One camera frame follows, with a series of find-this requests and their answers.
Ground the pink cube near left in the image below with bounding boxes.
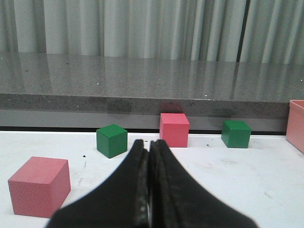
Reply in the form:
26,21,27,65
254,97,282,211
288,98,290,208
8,157,71,218

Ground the green cube right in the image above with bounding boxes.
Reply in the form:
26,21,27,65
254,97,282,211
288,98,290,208
221,120,251,148

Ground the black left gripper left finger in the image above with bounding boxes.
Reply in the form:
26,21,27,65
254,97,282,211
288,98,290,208
48,140,148,228

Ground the grey pleated curtain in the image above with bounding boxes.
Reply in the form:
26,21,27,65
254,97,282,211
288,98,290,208
0,0,304,64

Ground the green cube left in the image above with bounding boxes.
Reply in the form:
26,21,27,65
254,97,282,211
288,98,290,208
96,124,128,159

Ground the pink cube at back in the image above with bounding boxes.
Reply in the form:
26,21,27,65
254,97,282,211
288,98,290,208
160,113,190,148

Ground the green cube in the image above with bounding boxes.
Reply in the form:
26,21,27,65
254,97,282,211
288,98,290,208
221,120,251,148
96,124,128,159

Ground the pink cube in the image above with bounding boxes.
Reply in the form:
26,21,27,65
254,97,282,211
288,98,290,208
8,157,71,218
160,113,190,148

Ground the grey stone counter shelf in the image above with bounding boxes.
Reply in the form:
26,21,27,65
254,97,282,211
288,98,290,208
0,52,304,132

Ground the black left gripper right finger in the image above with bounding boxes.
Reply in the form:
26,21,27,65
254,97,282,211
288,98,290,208
149,140,257,228

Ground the pink plastic bin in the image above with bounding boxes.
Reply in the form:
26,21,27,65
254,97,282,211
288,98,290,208
286,100,304,153

